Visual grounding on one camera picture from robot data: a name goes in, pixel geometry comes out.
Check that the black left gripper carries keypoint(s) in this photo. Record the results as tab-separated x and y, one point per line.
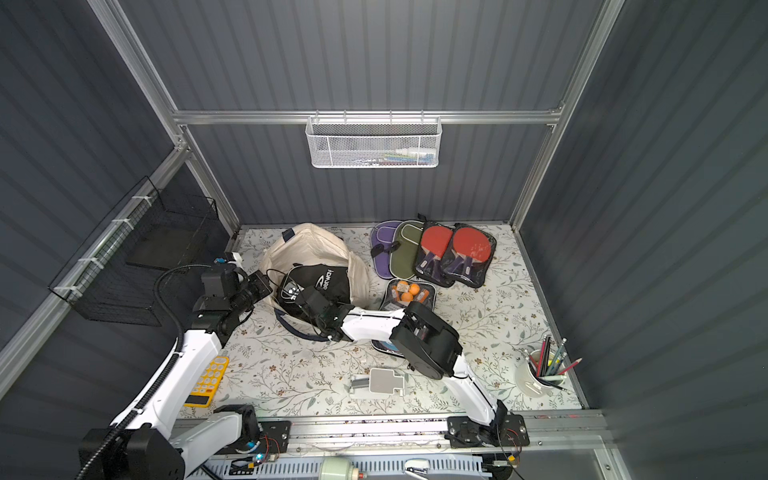
260	285

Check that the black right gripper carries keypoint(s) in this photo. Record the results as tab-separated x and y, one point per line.
309	301

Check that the Deerway ping pong set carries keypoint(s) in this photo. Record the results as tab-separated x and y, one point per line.
400	294

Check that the beige canvas tote bag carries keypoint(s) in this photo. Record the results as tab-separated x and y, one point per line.
310	244

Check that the purple paddle case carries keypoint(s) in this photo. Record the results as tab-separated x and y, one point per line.
386	249

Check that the olive green paddle case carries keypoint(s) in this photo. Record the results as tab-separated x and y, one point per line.
402	260

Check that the black paddle case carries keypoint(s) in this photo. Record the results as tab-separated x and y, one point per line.
433	274

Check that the red ping pong paddle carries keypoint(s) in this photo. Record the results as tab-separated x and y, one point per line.
434	243

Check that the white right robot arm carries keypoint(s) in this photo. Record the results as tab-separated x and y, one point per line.
429	344

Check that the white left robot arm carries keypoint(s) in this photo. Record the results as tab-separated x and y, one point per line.
139	443

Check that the floral table mat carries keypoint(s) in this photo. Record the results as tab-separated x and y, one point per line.
284	376

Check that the pale green round canister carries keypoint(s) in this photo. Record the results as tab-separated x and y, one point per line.
337	468

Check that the white pencil cup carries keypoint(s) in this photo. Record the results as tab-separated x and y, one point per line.
545	369

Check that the grey plastic bracket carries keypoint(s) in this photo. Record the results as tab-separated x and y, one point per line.
379	384

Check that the black wire wall basket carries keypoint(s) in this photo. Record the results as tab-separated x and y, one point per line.
110	279

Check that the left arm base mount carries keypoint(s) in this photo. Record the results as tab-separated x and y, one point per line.
273	440

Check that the white wire mesh basket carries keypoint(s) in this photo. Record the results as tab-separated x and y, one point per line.
367	145

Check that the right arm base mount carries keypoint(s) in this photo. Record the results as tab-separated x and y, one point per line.
512	433

